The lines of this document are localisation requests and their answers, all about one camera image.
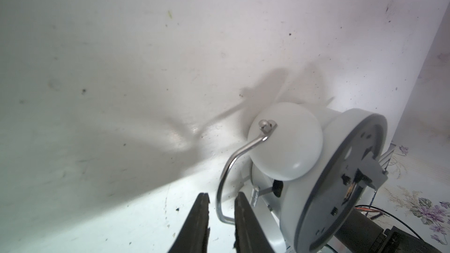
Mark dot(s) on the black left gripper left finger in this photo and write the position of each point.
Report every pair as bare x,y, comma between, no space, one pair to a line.
194,234

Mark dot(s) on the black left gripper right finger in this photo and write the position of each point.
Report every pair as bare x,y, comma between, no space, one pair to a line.
249,235

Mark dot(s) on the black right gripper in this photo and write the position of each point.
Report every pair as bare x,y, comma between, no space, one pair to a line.
359,234

